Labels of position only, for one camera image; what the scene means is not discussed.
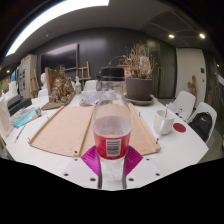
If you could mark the white plaster bust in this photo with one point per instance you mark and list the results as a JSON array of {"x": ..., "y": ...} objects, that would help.
[{"x": 43, "y": 83}]

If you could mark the metal spoon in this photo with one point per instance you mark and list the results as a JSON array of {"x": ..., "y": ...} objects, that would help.
[{"x": 166, "y": 110}]

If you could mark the wooden easel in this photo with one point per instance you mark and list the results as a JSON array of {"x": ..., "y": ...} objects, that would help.
[{"x": 83, "y": 75}]

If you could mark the black box device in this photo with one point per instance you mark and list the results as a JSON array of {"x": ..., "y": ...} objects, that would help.
[{"x": 18, "y": 103}]

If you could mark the long white ceiling light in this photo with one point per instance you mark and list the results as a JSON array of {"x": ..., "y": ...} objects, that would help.
[{"x": 40, "y": 21}]

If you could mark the brown wood-framed panel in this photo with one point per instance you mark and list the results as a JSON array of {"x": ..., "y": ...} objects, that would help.
[{"x": 63, "y": 130}]

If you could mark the clear bottle with red label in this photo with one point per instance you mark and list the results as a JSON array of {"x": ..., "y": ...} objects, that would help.
[{"x": 111, "y": 133}]

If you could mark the red pen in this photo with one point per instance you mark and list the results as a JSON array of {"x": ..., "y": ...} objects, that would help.
[{"x": 20, "y": 133}]

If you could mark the black wall screen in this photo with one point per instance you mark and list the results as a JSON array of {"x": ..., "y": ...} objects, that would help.
[{"x": 60, "y": 56}]

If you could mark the brown rough sculpture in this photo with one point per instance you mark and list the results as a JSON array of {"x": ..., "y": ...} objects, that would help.
[{"x": 61, "y": 88}]

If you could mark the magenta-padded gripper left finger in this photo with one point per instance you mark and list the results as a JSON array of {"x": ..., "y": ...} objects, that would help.
[{"x": 75, "y": 171}]

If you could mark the small clear spray bottle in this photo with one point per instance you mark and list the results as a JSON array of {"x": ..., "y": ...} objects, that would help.
[{"x": 78, "y": 87}]

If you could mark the crumpled clear plastic wrap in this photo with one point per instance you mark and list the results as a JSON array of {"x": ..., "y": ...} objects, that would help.
[{"x": 88, "y": 97}]

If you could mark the white chair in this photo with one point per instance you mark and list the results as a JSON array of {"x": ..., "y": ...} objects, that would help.
[
  {"x": 185, "y": 101},
  {"x": 210, "y": 111}
]

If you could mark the white mug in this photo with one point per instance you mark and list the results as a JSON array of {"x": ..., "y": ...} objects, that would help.
[{"x": 162, "y": 124}]

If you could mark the black backpack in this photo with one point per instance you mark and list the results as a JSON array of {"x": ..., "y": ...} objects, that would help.
[{"x": 200, "y": 126}]

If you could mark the grey plant saucer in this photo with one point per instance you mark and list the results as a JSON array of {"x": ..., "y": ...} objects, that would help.
[{"x": 146, "y": 101}]

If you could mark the dried plant in grey pot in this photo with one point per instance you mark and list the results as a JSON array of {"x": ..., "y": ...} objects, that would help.
[{"x": 139, "y": 86}]

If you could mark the wooden figure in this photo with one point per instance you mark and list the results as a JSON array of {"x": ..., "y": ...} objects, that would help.
[{"x": 192, "y": 86}]

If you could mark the flat round red coaster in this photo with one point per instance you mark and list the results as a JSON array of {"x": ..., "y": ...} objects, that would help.
[{"x": 179, "y": 127}]

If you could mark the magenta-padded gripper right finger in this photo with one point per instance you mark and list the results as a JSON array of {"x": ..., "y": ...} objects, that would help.
[{"x": 145, "y": 171}]

